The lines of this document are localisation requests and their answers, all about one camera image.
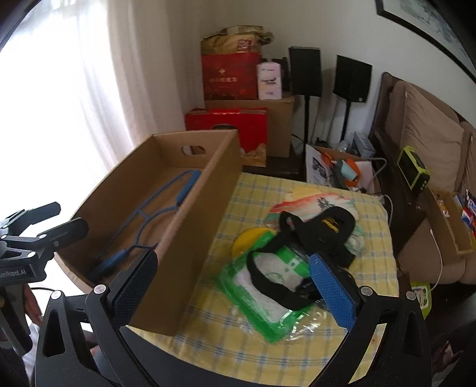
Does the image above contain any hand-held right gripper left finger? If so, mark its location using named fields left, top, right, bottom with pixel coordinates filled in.
left=33, top=249, right=160, bottom=387

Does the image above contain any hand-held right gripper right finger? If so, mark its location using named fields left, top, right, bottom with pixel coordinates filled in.
left=308, top=252, right=433, bottom=387

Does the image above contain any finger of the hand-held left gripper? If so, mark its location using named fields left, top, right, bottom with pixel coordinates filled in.
left=0, top=202, right=62, bottom=239
left=0, top=218, right=89, bottom=261

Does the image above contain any black yellow foot-shaped card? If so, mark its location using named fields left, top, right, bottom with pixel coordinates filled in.
left=232, top=210, right=358, bottom=311

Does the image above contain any green plastic packet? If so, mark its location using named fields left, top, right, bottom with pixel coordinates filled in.
left=214, top=229, right=324, bottom=343

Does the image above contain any yellow plaid tablecloth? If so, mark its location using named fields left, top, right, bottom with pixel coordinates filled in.
left=126, top=173, right=400, bottom=376

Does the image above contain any green white packet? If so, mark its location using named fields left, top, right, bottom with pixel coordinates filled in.
left=411, top=282, right=432, bottom=309

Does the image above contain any brown sofa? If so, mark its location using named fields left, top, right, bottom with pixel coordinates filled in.
left=374, top=72, right=476, bottom=283

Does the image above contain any blue clothes hanger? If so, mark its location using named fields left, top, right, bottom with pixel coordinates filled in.
left=88, top=169, right=201, bottom=281

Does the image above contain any cardboard snack box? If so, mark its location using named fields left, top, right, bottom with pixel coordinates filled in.
left=428, top=189, right=476, bottom=255

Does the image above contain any green black power station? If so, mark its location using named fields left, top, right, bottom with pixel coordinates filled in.
left=396, top=146, right=431, bottom=192

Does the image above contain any white curtain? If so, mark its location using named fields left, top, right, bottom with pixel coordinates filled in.
left=0, top=0, right=194, bottom=179

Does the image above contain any small clear box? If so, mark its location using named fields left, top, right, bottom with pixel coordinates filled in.
left=351, top=132, right=376, bottom=157

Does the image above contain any pile of snack packets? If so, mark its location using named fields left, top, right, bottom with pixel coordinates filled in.
left=454, top=190, right=476, bottom=228

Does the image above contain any black speaker stand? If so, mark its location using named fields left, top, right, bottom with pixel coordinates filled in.
left=339, top=101, right=351, bottom=144
left=304, top=96, right=312, bottom=146

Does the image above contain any large closed cardboard box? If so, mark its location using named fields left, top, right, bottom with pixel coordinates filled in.
left=204, top=95, right=296, bottom=159

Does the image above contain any beige sofa cushion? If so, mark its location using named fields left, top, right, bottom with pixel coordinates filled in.
left=403, top=82, right=471, bottom=192

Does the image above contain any bright red gift box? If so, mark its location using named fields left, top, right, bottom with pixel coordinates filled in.
left=185, top=108, right=268, bottom=168

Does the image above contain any black speaker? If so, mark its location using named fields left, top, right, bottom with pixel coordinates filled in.
left=333, top=55, right=373, bottom=104
left=289, top=46, right=323, bottom=97

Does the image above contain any small white box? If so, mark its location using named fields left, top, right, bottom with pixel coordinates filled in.
left=256, top=63, right=283, bottom=100

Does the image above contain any dark red gift box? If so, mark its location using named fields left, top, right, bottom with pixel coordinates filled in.
left=202, top=52, right=263, bottom=100

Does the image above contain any brown paper bag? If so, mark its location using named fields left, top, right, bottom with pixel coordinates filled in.
left=201, top=25, right=274, bottom=56

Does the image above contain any framed painting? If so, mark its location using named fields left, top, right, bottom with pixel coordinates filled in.
left=375, top=0, right=476, bottom=80

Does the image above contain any white charging cable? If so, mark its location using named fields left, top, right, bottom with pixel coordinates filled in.
left=428, top=229, right=444, bottom=288

